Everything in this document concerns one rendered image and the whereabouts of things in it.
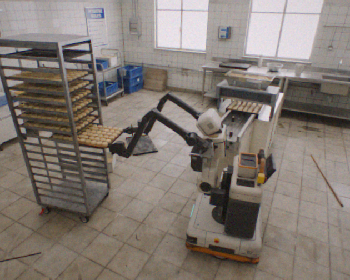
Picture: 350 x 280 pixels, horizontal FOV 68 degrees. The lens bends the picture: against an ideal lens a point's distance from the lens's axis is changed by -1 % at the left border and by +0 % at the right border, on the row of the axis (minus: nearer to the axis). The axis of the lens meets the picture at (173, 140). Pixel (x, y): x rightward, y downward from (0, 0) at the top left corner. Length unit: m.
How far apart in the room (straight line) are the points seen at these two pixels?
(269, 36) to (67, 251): 5.49
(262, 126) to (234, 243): 1.54
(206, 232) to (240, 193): 0.56
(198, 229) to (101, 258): 0.93
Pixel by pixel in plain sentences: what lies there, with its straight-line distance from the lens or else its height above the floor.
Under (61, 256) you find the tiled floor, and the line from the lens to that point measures 2.82.
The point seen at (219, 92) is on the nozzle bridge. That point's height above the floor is 1.10.
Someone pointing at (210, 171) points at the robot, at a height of 0.82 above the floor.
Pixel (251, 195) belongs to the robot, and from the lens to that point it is 2.15.
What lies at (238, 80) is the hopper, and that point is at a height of 1.26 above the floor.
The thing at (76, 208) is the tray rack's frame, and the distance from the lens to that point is 3.02.
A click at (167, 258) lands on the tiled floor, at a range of 2.63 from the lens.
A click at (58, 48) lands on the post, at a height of 1.78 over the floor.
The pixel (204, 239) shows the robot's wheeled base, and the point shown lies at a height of 0.23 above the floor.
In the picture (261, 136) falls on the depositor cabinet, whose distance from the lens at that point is 3.44.
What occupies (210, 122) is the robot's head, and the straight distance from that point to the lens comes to 2.04.
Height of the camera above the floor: 2.07
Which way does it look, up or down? 28 degrees down
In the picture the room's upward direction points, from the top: 1 degrees clockwise
